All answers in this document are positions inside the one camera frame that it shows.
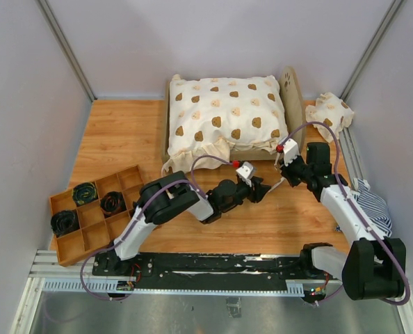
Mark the blue striped cloth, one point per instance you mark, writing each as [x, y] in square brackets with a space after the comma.
[373, 205]

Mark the large bear print cushion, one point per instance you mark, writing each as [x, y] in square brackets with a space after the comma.
[211, 117]

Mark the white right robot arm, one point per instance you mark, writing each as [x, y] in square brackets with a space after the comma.
[374, 268]

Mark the aluminium side rail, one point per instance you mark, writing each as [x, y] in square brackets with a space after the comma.
[351, 155]

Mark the wooden pet bed frame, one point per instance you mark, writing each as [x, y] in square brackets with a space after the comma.
[291, 98]

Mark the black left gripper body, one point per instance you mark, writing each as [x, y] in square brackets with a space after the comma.
[247, 191]

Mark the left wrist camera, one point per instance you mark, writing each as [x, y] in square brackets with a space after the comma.
[245, 171]

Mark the wooden divided tray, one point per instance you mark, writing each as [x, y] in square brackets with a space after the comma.
[92, 214]

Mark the white slotted cable duct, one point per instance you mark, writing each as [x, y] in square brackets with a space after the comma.
[98, 286]

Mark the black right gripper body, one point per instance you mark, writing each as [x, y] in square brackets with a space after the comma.
[301, 169]

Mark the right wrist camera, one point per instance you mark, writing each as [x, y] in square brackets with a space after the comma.
[288, 151]

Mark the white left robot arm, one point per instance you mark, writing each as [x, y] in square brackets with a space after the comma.
[162, 200]

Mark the aluminium frame post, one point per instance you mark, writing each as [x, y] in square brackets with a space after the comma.
[385, 24]
[53, 24]

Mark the small bear print pillow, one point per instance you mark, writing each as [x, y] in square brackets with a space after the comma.
[332, 111]

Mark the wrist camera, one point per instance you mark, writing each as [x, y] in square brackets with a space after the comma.
[288, 151]
[245, 171]

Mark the left aluminium frame post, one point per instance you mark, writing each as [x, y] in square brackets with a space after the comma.
[53, 24]

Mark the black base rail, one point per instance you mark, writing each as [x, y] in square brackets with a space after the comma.
[207, 270]

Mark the right aluminium frame post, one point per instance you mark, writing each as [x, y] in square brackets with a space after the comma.
[385, 24]

